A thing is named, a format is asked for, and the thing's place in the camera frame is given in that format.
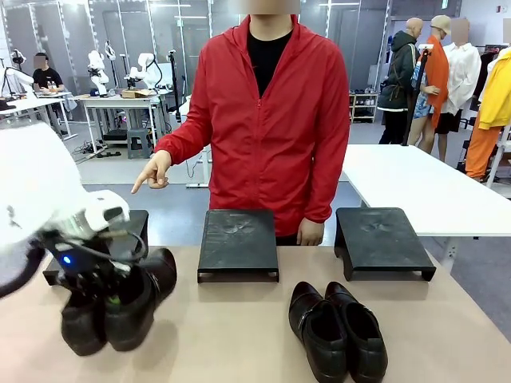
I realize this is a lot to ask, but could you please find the black plastic shoe stand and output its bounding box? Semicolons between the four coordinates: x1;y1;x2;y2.
196;208;279;285
334;207;438;282
42;209;150;286

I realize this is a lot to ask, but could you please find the grey plastic stool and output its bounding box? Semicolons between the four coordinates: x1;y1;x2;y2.
126;128;156;160

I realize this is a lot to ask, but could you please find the mannequin in yellow and orange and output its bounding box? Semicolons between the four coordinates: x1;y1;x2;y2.
464;46;511;181

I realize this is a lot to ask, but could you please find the mannequin in white shirt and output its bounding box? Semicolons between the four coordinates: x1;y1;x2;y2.
434;18;483;164

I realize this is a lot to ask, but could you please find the person's right hand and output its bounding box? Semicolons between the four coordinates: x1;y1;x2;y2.
130;151;173;195

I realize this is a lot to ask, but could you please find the mannequin in dark jacket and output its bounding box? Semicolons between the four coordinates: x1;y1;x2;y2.
376;17;421;145

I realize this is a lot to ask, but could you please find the black leather lace shoe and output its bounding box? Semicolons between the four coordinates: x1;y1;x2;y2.
103;247;178;353
61;278;108;357

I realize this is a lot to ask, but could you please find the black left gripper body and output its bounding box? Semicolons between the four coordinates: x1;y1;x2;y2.
42;231;135;298

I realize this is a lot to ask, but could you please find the wooden shoe rack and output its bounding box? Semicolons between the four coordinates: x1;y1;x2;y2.
348;91;379;124

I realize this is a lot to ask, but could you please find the person's left hand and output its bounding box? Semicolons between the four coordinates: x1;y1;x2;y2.
296;218;325;247

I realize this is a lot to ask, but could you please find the white background desk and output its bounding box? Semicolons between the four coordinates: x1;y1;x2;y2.
0;92;80;141
73;93;171;157

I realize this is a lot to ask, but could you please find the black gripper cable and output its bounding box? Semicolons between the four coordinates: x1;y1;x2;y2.
97;227;147;265

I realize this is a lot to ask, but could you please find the black buckle loafer shoe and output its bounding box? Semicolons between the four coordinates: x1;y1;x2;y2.
324;281;390;383
287;281;349;383

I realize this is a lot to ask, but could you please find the seated person in black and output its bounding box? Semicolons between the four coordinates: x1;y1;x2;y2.
31;52;65;97

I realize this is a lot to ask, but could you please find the large white table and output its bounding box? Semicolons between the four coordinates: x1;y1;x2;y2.
341;143;511;276

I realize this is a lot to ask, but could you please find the person's right forearm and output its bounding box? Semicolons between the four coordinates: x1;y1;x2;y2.
153;115;212;167

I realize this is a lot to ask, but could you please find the mannequin in orange top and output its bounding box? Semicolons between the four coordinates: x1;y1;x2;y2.
406;14;453;163

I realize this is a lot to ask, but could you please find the person's left forearm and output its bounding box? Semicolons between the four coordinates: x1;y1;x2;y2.
302;131;351;227

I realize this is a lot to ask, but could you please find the person in red jacket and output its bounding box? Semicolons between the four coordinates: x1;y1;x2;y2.
130;0;351;247

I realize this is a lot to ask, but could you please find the black tripod stand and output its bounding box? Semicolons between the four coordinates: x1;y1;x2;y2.
166;49;184;123

